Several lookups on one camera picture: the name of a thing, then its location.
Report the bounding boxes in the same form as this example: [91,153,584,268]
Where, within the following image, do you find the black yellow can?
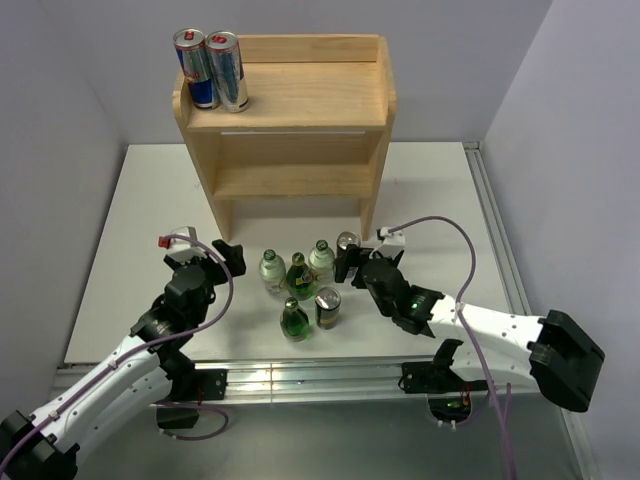
[314,287,341,330]
[336,231,361,259]

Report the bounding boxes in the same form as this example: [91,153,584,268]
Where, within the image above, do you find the clear soda bottle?
[258,249,286,296]
[309,239,335,285]

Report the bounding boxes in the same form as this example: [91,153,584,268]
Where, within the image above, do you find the green bottle with label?
[285,252,316,301]

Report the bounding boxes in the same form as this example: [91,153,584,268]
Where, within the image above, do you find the dark green glass bottle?
[280,297,311,342]

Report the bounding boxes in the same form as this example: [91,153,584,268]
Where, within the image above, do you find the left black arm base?
[156,368,228,431]

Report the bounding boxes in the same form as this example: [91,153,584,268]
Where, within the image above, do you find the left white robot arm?
[1,233,246,479]

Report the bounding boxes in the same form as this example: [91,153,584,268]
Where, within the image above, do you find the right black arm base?
[398,361,491,431]

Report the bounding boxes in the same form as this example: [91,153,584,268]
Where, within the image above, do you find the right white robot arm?
[335,244,605,413]

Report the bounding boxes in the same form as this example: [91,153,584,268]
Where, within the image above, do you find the wooden two-tier shelf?
[172,34,397,240]

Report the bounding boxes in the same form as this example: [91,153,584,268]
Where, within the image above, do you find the silver blue energy can right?
[205,31,249,113]

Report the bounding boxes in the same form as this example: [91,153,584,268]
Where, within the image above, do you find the blue silver energy can left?
[173,28,220,109]

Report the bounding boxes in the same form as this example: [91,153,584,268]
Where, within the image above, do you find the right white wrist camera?
[362,227,406,260]

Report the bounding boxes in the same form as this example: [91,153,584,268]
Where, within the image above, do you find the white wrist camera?
[362,227,406,260]
[158,226,201,263]

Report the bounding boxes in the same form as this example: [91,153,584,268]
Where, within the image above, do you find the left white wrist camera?
[158,226,201,263]

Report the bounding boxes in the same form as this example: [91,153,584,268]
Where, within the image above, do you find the aluminium front rail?
[52,357,571,405]

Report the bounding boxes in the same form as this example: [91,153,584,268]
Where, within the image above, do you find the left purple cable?
[0,236,235,466]

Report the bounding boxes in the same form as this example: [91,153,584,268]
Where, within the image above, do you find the purple cable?
[389,215,519,480]
[0,236,235,466]

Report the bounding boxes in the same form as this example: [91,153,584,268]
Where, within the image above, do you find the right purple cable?
[389,215,519,480]

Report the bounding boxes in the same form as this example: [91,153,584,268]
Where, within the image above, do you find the aluminium side rail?
[462,141,602,480]

